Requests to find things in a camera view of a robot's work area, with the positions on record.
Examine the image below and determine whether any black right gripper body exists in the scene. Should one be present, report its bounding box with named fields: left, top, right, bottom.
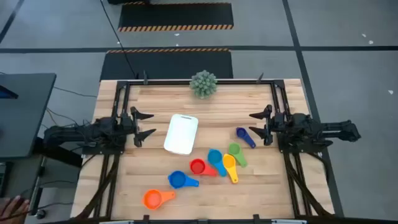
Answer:
left=264, top=104, right=287, bottom=147

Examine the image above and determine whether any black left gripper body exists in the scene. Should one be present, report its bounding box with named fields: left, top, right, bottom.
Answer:
left=119, top=106, right=142, bottom=148

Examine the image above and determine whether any small dark blue measuring cup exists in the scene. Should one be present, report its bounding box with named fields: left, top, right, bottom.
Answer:
left=235, top=126, right=257, bottom=149

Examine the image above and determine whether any green measuring cup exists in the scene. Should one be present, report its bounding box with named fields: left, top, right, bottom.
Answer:
left=228, top=142, right=249, bottom=169

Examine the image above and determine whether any white plastic basket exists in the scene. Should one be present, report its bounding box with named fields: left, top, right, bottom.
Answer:
left=163, top=113, right=200, bottom=156

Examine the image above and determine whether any yellow measuring cup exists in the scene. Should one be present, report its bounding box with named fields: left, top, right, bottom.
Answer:
left=222, top=153, right=240, bottom=184

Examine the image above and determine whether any teal measuring cup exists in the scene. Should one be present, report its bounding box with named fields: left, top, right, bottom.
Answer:
left=206, top=148, right=228, bottom=178

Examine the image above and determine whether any medium blue measuring cup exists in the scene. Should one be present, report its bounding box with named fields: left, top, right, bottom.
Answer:
left=167, top=170, right=200, bottom=190

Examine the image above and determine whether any red measuring cup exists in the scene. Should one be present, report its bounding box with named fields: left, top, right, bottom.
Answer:
left=188, top=157, right=218, bottom=177

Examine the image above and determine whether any orange measuring cup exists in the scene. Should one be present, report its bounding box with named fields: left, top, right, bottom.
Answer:
left=141, top=189, right=177, bottom=210

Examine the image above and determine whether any black hazard-striped floor mat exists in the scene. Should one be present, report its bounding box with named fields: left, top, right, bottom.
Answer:
left=99, top=47, right=234, bottom=82
left=118, top=1, right=235, bottom=33

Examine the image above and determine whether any green potted succulent plant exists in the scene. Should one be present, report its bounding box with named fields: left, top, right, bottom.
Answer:
left=188, top=69, right=218, bottom=100

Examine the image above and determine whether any dark grey desk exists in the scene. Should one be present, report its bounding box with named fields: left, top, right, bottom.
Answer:
left=0, top=72, right=58, bottom=160

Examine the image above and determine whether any dark screen device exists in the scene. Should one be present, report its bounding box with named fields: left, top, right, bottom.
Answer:
left=0, top=85, right=19, bottom=100

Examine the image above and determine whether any thin black floor cable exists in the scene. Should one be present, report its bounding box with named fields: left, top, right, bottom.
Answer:
left=52, top=86, right=98, bottom=98

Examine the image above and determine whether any black metal rig frame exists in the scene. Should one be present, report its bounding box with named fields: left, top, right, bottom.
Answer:
left=73, top=78, right=336, bottom=224

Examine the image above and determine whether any long black floor cable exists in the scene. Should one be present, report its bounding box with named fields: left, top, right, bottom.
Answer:
left=99, top=0, right=138, bottom=79

